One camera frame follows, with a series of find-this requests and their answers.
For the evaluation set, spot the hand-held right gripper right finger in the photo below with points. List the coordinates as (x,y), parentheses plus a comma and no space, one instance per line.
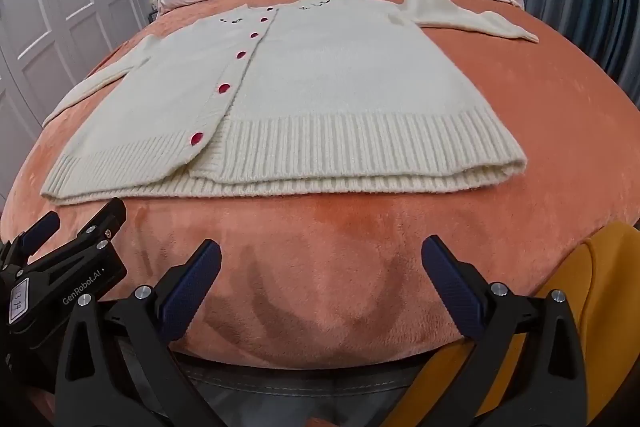
(450,286)

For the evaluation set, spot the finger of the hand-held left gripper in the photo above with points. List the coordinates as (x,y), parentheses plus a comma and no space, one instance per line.
(42,228)
(102,218)

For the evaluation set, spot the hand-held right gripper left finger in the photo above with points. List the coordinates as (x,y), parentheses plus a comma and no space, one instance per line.
(191,286)

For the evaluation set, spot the cream knit cardigan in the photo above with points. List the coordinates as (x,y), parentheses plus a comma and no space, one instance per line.
(325,82)

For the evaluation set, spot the orange plush blanket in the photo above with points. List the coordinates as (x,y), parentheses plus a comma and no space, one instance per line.
(320,257)

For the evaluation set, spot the person's yellow garment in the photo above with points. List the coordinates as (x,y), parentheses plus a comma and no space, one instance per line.
(610,307)

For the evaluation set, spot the white panelled wardrobe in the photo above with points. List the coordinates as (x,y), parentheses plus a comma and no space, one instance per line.
(65,7)

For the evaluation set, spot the grey bed frame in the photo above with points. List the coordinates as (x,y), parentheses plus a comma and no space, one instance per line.
(300,392)

